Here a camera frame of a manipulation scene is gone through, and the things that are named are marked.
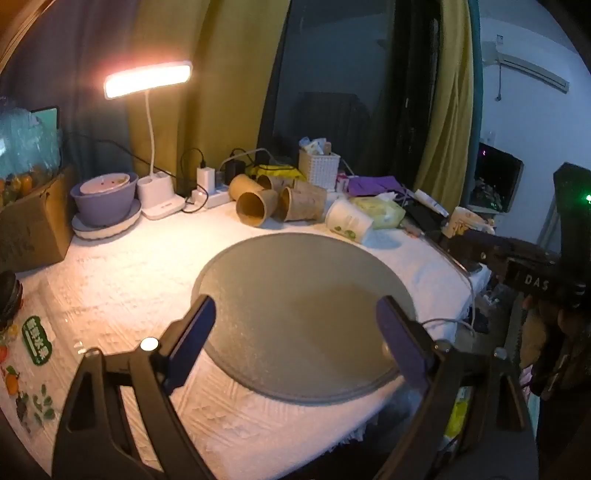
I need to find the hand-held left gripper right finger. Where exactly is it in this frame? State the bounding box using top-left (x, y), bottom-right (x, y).
top-left (376, 296), bottom-right (539, 480)

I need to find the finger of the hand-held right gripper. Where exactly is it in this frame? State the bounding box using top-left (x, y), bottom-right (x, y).
top-left (440, 235), bottom-right (508, 278)
top-left (462, 229), bottom-right (556, 265)

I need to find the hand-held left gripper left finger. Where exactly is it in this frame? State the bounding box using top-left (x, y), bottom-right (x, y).
top-left (52, 294), bottom-right (217, 480)

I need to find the white green paper cup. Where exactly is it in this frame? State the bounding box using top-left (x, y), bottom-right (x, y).
top-left (324, 198), bottom-right (374, 245)

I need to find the brown paper cup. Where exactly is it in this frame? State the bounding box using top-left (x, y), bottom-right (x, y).
top-left (229, 174), bottom-right (267, 202)
top-left (236, 189), bottom-right (280, 227)
top-left (276, 184), bottom-right (329, 223)
top-left (257, 174), bottom-right (297, 195)

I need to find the person's right hand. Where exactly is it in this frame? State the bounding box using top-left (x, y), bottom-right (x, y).
top-left (521, 295), bottom-right (591, 403)

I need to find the white printed mug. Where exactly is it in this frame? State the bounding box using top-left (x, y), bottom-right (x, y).
top-left (447, 206), bottom-right (496, 239)

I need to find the white cream tube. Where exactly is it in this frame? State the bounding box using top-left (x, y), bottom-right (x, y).
top-left (414, 189), bottom-right (450, 217)

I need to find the dark monitor screen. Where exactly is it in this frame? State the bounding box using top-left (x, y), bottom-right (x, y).
top-left (465, 143), bottom-right (525, 214)

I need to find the white textured table cloth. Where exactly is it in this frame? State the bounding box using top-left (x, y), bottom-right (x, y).
top-left (0, 198), bottom-right (491, 480)

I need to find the yellow packet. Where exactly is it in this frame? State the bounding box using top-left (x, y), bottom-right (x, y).
top-left (444, 387), bottom-right (472, 438)

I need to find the round grey mat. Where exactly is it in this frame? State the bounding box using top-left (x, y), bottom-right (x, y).
top-left (191, 233), bottom-right (419, 406)

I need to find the green tissue pack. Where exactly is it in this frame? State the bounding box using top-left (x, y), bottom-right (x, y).
top-left (350, 193), bottom-right (407, 230)

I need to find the purple cloth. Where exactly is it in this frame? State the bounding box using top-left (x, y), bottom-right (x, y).
top-left (346, 175), bottom-right (406, 197)

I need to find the white scalloped plate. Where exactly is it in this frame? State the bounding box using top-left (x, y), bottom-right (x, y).
top-left (71, 198), bottom-right (143, 241)

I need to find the white power strip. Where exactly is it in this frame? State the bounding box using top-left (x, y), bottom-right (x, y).
top-left (185, 186), bottom-right (232, 212)

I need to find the white desk lamp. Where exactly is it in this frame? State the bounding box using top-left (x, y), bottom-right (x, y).
top-left (103, 60), bottom-right (193, 221)

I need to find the yellow curtain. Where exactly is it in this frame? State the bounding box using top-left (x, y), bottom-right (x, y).
top-left (414, 0), bottom-right (476, 205)
top-left (126, 0), bottom-right (293, 186)

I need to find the fruit print plastic bag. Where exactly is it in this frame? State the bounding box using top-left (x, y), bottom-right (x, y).
top-left (0, 313), bottom-right (62, 435)

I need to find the purple bowl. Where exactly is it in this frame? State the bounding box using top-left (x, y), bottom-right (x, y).
top-left (69, 172), bottom-right (140, 227)

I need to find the black plug charger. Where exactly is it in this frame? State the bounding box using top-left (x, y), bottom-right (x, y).
top-left (224, 159), bottom-right (249, 186)

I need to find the white woven basket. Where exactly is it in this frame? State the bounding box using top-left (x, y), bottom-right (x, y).
top-left (298, 148), bottom-right (341, 190)

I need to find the pink and white bowl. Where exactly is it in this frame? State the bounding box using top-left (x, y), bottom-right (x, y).
top-left (78, 172), bottom-right (132, 197)

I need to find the white air conditioner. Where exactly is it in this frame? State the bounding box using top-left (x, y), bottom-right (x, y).
top-left (479, 43), bottom-right (571, 94)

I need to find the dark round jar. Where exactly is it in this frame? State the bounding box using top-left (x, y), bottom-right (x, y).
top-left (0, 270), bottom-right (24, 331)

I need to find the yellow plastic bag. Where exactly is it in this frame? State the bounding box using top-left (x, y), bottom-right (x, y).
top-left (246, 163), bottom-right (306, 184)

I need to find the cardboard box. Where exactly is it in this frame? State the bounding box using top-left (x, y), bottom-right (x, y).
top-left (0, 165), bottom-right (80, 274)

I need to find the clear bag of oranges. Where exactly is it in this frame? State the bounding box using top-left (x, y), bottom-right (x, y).
top-left (0, 96), bottom-right (64, 208)

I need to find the white cable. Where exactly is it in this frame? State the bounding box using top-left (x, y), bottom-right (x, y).
top-left (424, 262), bottom-right (482, 334)

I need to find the black cable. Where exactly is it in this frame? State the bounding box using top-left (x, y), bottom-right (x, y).
top-left (62, 133), bottom-right (206, 214)

